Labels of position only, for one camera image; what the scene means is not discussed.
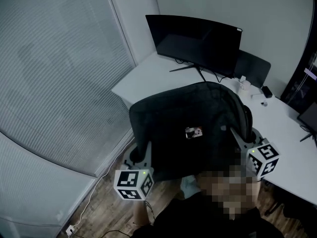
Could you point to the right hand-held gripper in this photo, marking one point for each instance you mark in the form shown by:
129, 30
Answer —
263, 161

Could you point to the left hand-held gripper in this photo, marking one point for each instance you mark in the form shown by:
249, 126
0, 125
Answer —
133, 182

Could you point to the black backpack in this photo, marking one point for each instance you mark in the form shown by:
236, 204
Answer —
188, 108

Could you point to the person's left forearm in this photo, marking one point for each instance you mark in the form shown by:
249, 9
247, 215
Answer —
141, 213

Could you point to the small white object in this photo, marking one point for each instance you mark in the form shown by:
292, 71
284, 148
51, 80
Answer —
264, 103

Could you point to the person's grey shoe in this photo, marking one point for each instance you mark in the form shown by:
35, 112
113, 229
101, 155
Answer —
189, 186

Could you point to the white bottle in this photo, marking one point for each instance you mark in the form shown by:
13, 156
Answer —
244, 85

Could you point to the small black box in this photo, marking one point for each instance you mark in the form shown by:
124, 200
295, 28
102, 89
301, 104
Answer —
267, 91

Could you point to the black chair back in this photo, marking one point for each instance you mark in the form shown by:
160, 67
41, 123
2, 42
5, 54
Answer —
252, 67

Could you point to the small black monitor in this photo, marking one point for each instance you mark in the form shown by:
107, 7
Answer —
309, 116

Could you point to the white table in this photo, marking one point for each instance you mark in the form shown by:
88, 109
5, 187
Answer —
153, 76

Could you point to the person's black clothing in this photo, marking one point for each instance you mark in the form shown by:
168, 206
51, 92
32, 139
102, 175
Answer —
198, 219

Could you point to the dark shelf unit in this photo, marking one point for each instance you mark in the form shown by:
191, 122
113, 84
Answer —
301, 83

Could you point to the black curved monitor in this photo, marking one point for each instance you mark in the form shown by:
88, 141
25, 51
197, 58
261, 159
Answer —
198, 43

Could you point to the white power socket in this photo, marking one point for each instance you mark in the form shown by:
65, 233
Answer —
70, 229

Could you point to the grey window blinds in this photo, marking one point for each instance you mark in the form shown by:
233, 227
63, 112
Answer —
57, 76

